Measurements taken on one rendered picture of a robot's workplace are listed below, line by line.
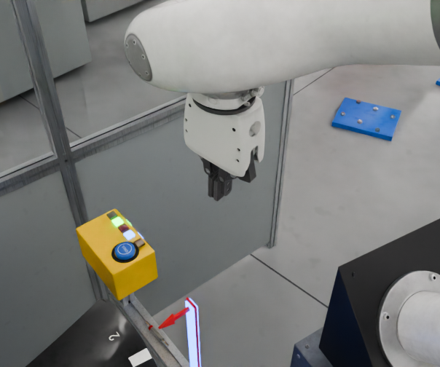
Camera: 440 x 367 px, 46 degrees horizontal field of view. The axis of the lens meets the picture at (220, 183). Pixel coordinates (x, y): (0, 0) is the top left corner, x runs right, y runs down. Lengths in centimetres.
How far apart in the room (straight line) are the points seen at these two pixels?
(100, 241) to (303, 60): 76
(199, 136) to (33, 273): 112
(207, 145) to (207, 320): 165
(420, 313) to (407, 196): 197
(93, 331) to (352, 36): 61
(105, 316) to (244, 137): 40
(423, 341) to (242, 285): 149
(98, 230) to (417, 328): 64
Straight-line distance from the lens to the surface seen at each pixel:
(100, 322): 86
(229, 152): 63
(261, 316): 226
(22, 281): 169
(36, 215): 154
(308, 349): 112
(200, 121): 63
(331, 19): 41
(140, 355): 84
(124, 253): 107
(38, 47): 130
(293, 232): 257
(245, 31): 42
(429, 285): 102
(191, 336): 93
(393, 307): 97
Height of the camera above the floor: 189
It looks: 43 degrees down
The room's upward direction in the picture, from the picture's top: straight up
